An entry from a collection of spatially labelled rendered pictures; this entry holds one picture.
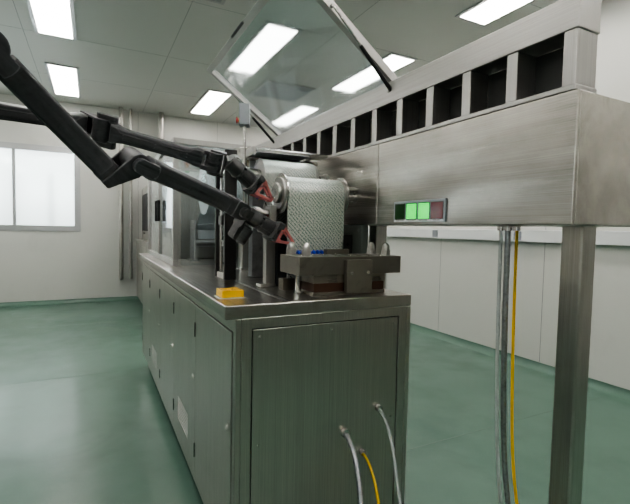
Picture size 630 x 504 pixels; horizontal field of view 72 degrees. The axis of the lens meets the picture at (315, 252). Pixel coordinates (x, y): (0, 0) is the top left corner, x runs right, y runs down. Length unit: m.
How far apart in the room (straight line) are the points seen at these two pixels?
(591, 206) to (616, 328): 2.62
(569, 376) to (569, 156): 0.57
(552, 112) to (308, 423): 1.09
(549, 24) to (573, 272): 0.61
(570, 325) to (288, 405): 0.82
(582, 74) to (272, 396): 1.15
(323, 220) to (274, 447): 0.79
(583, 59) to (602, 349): 2.86
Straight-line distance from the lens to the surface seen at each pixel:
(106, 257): 7.02
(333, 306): 1.38
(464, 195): 1.32
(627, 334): 3.73
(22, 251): 7.06
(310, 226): 1.60
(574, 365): 1.34
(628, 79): 3.85
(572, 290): 1.31
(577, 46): 1.21
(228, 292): 1.37
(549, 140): 1.18
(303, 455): 1.49
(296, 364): 1.37
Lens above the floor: 1.12
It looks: 3 degrees down
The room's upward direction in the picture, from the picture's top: 1 degrees clockwise
